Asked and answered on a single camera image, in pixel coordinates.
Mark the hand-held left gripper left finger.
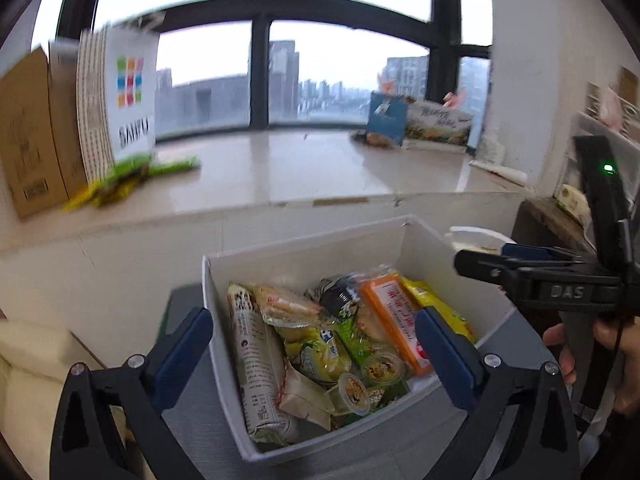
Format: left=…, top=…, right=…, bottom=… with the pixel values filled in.
left=49, top=306, right=216, bottom=480

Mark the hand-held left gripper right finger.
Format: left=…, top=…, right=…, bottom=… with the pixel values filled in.
left=414, top=306, right=582, bottom=480

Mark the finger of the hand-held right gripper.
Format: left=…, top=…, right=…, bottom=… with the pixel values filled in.
left=500, top=242, right=597, bottom=267
left=453, top=248, right=531, bottom=289

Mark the beige illustrated snack packet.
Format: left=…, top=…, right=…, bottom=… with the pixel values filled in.
left=227, top=282, right=299, bottom=449

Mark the white storage box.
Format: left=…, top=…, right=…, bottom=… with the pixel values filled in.
left=201, top=214, right=516, bottom=463

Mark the person's right hand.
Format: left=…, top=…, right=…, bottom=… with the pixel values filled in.
left=542, top=310, right=640, bottom=417

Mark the dark wooden side table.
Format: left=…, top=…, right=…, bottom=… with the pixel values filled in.
left=512, top=197, right=597, bottom=262

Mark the clear jelly cup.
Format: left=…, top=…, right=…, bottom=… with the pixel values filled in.
left=361, top=352, right=407, bottom=386
left=336, top=373, right=374, bottom=416

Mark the orange snack packet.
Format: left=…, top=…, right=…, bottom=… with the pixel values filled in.
left=359, top=274, right=435, bottom=376

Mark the clear pastry packet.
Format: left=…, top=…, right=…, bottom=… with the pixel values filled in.
left=254, top=285, right=326, bottom=326

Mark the dark snack packet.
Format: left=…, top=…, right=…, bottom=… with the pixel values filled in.
left=307, top=275, right=362, bottom=319

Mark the small beige snack packet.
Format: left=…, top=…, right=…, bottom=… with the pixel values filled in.
left=277, top=360, right=334, bottom=431

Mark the yellow green snack packet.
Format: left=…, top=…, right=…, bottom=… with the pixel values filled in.
left=280, top=326, right=353, bottom=384

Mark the white plastic drawer unit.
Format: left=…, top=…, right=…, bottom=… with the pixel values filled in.
left=555, top=110, right=640, bottom=201

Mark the printed tissue box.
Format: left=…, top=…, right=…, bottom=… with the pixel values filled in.
left=402, top=100, right=476, bottom=147

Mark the brown snack packet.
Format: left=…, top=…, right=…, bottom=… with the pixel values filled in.
left=350, top=129, right=401, bottom=150

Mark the blue paper box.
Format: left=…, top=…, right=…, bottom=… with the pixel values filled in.
left=367, top=91, right=409, bottom=146

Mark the pile of green yellow packets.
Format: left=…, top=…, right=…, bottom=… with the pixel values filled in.
left=62, top=154, right=201, bottom=211

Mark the white striped box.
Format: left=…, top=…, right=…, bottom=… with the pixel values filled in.
left=75, top=22, right=159, bottom=184

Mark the brown cardboard box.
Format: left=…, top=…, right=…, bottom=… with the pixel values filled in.
left=0, top=46, right=89, bottom=220

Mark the black window frame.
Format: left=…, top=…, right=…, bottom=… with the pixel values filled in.
left=55, top=0, right=493, bottom=132

